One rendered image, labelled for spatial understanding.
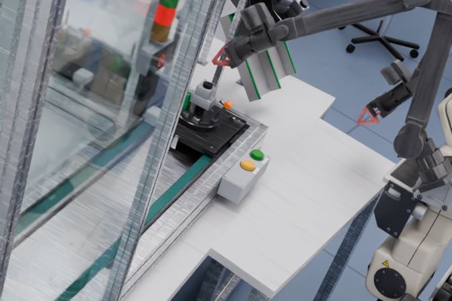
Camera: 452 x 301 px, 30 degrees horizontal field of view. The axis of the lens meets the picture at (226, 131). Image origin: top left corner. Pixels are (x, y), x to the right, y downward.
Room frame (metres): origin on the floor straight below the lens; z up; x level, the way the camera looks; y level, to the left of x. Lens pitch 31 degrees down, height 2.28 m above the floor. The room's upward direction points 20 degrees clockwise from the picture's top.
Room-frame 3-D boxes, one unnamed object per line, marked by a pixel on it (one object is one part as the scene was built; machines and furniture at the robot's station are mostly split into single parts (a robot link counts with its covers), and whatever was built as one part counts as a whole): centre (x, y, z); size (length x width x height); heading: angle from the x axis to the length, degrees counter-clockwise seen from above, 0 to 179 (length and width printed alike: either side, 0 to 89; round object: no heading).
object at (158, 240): (1.85, 0.02, 0.91); 0.89 x 0.06 x 0.11; 166
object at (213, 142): (2.15, 0.10, 0.96); 0.24 x 0.24 x 0.02; 76
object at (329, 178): (2.22, -0.11, 0.84); 0.90 x 0.70 x 0.03; 157
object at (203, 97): (2.16, 0.11, 1.06); 0.08 x 0.04 x 0.07; 76
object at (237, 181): (2.02, -0.09, 0.93); 0.21 x 0.07 x 0.06; 166
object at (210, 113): (2.15, 0.10, 0.98); 0.14 x 0.14 x 0.02
